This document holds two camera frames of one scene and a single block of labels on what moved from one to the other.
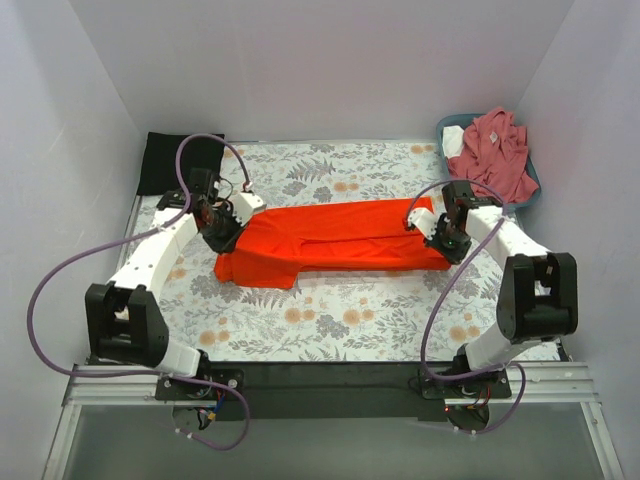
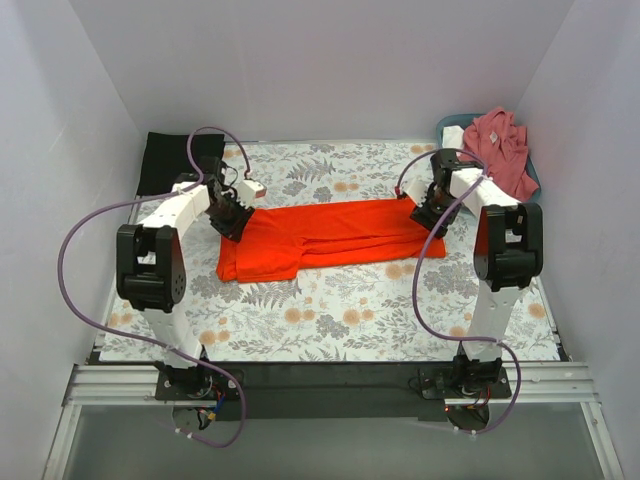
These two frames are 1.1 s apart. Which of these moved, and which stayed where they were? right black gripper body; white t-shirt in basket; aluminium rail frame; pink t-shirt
Moved: right black gripper body
Stayed: pink t-shirt; aluminium rail frame; white t-shirt in basket
